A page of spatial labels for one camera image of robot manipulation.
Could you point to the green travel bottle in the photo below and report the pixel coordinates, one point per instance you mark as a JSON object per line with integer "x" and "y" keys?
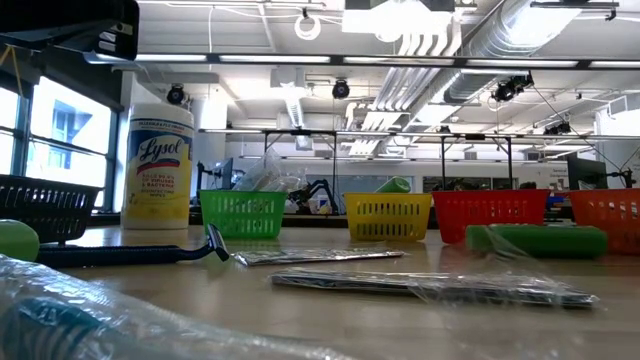
{"x": 395, "y": 186}
{"x": 17, "y": 240}
{"x": 560, "y": 242}

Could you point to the dark blue disposable razor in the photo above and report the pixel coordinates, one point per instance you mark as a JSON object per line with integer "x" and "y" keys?
{"x": 115, "y": 254}

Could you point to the black comb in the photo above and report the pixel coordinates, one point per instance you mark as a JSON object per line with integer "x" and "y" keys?
{"x": 400, "y": 285}
{"x": 310, "y": 256}

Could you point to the background black robot arm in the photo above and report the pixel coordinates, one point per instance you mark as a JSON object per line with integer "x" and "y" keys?
{"x": 315, "y": 187}

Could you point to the black plastic basket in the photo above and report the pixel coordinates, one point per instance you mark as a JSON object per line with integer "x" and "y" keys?
{"x": 50, "y": 205}

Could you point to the yellow white wipes canister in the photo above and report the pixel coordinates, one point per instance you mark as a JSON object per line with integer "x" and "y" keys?
{"x": 157, "y": 190}

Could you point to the background computer monitor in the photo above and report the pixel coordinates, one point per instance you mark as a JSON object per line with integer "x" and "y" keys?
{"x": 222, "y": 175}

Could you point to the green plastic basket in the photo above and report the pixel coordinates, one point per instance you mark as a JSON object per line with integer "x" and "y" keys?
{"x": 240, "y": 215}

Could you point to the black crossbar with light strips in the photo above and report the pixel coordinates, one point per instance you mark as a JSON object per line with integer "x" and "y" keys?
{"x": 337, "y": 60}

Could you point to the yellow plastic basket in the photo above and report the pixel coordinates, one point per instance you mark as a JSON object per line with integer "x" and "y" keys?
{"x": 385, "y": 217}

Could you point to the red plastic basket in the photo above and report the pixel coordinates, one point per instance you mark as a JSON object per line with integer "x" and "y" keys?
{"x": 490, "y": 212}

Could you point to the dark background monitor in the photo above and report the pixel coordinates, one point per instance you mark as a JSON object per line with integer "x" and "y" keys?
{"x": 585, "y": 172}

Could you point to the orange plastic basket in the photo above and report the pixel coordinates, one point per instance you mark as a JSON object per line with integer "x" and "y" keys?
{"x": 610, "y": 215}

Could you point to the window with dark frame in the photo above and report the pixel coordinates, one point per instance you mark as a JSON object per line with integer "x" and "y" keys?
{"x": 65, "y": 140}

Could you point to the black round ceiling camera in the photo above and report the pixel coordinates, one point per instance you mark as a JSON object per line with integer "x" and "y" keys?
{"x": 340, "y": 89}
{"x": 175, "y": 95}

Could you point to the black background workstation frame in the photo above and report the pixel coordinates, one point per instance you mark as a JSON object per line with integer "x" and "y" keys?
{"x": 334, "y": 155}

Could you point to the silver ventilation duct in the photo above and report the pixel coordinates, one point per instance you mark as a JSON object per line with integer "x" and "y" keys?
{"x": 470, "y": 85}

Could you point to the black ceiling camera cluster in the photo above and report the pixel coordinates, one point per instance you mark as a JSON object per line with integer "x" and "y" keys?
{"x": 510, "y": 89}

